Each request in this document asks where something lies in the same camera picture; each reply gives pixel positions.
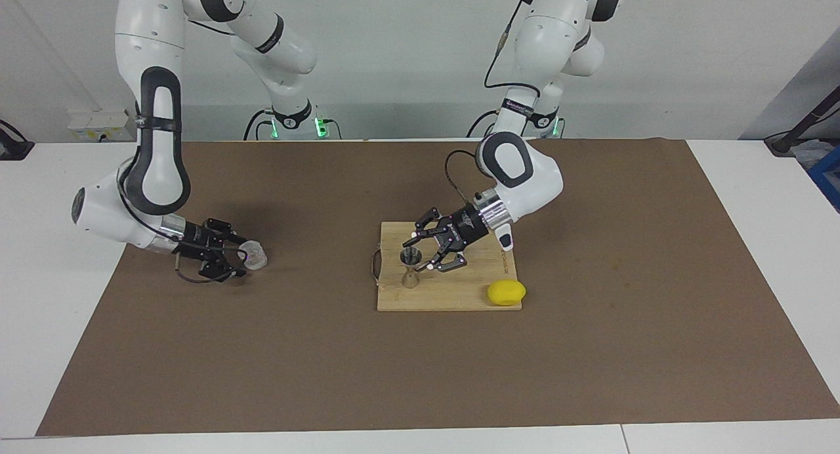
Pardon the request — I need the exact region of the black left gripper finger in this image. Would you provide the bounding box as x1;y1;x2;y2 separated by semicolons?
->
410;207;455;246
420;239;469;274

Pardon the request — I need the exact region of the steel double jigger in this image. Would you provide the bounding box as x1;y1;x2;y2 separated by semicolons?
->
400;247;423;290

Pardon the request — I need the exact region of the bamboo cutting board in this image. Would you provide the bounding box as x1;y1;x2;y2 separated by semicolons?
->
371;221;524;312

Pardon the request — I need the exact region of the black stand leg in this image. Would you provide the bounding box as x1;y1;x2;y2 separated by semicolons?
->
765;103;840;157

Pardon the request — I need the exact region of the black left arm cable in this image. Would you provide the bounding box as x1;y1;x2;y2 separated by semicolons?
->
445;0;543;207

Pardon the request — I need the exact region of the blue box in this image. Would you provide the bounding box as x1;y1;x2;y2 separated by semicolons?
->
807;146;840;213

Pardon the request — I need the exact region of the white wall socket strip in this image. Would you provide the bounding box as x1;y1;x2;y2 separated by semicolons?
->
68;111;132;142

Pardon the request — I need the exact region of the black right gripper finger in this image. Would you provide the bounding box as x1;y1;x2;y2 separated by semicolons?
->
205;218;251;246
199;256;251;281

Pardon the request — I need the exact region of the black clamp mount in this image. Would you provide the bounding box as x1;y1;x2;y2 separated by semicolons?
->
0;119;35;161

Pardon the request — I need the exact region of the clear glass cup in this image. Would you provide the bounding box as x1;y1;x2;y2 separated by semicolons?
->
238;240;269;271

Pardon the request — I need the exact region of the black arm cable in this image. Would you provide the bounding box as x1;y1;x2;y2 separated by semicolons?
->
173;247;237;285
445;0;543;207

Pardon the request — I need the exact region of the brown table mat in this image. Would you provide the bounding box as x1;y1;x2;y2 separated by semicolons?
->
36;139;840;437

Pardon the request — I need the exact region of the yellow lemon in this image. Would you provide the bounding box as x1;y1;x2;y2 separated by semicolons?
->
487;279;527;307

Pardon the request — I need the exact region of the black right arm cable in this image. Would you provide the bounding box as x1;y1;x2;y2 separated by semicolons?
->
173;247;237;285

